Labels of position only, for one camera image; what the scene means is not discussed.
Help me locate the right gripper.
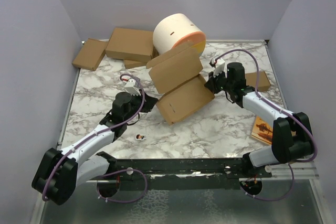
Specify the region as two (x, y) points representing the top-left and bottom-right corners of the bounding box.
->
(205, 68), (234, 94)

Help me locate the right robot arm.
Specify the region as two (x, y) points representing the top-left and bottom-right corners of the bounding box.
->
(204, 59), (317, 177)

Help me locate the large folded cardboard box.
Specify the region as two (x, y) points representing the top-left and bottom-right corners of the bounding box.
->
(105, 28), (158, 63)

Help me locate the small cartoon sticker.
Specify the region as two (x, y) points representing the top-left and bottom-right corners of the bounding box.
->
(135, 134), (146, 140)

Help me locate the small folded cardboard box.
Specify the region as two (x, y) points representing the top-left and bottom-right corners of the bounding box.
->
(244, 71), (271, 92)

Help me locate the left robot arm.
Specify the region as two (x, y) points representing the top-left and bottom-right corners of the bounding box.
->
(31, 92), (158, 205)

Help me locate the cardboard box under large box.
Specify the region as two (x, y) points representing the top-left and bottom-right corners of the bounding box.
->
(123, 60), (149, 69)

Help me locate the round cream drawer cabinet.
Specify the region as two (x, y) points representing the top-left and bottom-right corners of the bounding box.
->
(153, 13), (206, 55)

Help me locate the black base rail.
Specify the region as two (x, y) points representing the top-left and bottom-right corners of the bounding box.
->
(100, 153), (271, 190)

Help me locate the orange paperback book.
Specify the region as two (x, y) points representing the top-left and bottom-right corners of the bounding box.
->
(250, 116), (273, 145)

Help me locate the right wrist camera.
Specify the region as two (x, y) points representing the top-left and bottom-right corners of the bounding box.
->
(209, 58), (225, 77)

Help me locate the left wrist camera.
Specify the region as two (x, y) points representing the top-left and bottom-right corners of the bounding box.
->
(124, 77), (142, 96)

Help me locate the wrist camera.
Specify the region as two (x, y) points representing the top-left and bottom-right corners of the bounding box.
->
(209, 58), (225, 77)
(124, 77), (142, 96)

